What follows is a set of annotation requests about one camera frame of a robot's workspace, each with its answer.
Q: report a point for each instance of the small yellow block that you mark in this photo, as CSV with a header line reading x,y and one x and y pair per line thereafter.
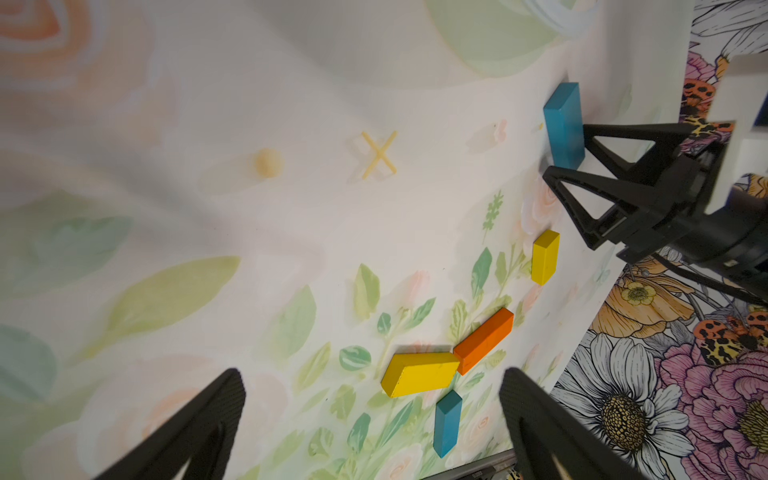
x,y
545,256

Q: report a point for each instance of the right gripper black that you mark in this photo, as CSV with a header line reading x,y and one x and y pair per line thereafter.
x,y
731,241

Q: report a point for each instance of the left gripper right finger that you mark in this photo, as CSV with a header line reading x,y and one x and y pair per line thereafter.
x,y
548,442

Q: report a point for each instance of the long yellow block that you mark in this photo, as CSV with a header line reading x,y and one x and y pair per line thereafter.
x,y
409,374

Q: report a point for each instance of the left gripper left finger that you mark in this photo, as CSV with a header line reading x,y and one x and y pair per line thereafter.
x,y
197,441

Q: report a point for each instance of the orange block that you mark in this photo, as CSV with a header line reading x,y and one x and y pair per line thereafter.
x,y
483,340

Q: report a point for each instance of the teal block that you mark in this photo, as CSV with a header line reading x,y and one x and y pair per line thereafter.
x,y
447,423
565,127

